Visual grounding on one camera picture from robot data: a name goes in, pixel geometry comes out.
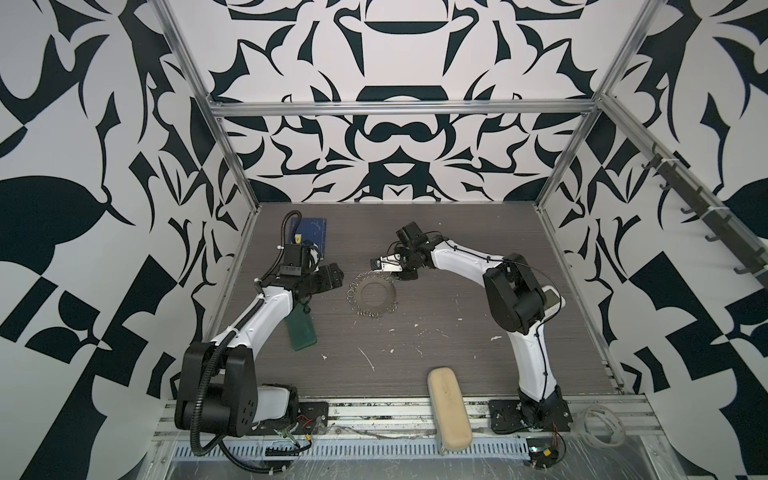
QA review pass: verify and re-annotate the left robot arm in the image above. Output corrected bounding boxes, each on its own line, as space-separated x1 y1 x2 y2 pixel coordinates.
174 210 344 456

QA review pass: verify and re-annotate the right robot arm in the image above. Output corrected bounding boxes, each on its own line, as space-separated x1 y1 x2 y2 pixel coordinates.
371 236 564 417

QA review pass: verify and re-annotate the blue booklet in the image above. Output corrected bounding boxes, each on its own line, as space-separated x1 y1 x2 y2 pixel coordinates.
289 218 327 260

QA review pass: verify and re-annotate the green plastic card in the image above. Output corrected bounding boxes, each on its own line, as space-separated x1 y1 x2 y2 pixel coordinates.
284 303 317 351

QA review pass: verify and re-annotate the white digital timer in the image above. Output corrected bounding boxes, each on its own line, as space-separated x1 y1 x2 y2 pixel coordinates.
542 285 566 318

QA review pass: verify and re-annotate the beige eyeglass case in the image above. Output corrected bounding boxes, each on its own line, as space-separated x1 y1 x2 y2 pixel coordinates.
427 367 473 454

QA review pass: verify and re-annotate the small circuit board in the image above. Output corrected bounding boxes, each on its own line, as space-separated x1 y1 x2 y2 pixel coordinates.
526 435 567 470

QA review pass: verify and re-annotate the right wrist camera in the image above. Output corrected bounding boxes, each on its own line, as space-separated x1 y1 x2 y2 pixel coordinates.
396 222 428 249

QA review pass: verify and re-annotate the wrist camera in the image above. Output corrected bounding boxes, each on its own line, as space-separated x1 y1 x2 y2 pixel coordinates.
279 243 314 277
396 222 428 249

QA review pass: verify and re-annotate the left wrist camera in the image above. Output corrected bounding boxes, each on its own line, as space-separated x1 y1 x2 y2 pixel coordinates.
279 243 314 277

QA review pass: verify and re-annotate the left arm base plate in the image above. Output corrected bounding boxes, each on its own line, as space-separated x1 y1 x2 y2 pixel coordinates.
250 401 329 436

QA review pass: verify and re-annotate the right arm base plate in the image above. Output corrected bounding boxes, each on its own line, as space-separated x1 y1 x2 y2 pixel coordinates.
488 386 573 435

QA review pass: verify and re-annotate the white cable duct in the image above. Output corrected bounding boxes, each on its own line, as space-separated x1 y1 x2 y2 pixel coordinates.
170 436 532 462

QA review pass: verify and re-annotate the white coiled cable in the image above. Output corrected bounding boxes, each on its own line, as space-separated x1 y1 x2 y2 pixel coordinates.
571 405 626 449

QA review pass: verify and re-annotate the wall hook rail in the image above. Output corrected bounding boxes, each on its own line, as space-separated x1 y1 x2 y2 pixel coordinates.
641 142 768 276

